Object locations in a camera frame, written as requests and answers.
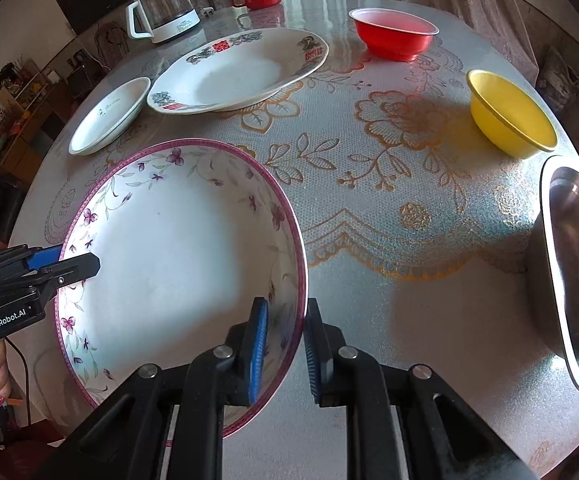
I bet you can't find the large purple floral plate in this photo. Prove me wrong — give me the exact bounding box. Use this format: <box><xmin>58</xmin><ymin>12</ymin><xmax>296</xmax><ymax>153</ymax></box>
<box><xmin>54</xmin><ymin>138</ymin><xmax>308</xmax><ymax>434</ymax></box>

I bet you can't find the white plate red pattern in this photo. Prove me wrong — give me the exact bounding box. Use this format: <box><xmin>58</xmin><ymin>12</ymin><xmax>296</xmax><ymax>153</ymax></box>
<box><xmin>147</xmin><ymin>28</ymin><xmax>329</xmax><ymax>115</ymax></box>

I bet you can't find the small white plate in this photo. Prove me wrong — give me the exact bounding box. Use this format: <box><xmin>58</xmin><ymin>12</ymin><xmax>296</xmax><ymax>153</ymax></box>
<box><xmin>69</xmin><ymin>77</ymin><xmax>152</xmax><ymax>156</ymax></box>

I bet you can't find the glass white electric kettle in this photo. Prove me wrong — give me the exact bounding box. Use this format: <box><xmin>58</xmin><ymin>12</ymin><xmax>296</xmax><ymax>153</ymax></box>
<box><xmin>126</xmin><ymin>0</ymin><xmax>200</xmax><ymax>44</ymax></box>

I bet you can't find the wooden shelf with clutter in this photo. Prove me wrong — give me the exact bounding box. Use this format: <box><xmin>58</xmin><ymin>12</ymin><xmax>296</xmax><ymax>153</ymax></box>
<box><xmin>0</xmin><ymin>58</ymin><xmax>74</xmax><ymax>190</ymax></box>

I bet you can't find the yellow plastic bowl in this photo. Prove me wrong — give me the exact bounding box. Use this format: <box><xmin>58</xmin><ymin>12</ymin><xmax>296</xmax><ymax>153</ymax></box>
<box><xmin>466</xmin><ymin>70</ymin><xmax>557</xmax><ymax>159</ymax></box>

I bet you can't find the stainless steel bowl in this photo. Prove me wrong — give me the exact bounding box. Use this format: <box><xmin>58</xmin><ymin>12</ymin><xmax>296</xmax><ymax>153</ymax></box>
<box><xmin>527</xmin><ymin>155</ymin><xmax>579</xmax><ymax>390</ymax></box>

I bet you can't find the red plastic bowl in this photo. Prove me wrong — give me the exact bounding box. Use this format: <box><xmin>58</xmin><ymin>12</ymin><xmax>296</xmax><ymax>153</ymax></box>
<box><xmin>349</xmin><ymin>8</ymin><xmax>439</xmax><ymax>62</ymax></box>

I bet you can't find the black power cable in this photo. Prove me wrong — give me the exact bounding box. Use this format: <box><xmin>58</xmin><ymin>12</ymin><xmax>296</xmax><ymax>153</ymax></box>
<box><xmin>4</xmin><ymin>336</ymin><xmax>33</xmax><ymax>428</ymax></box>

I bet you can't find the grey printed sack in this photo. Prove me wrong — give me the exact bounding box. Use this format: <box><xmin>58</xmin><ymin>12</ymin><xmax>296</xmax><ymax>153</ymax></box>
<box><xmin>536</xmin><ymin>46</ymin><xmax>578</xmax><ymax>115</ymax></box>

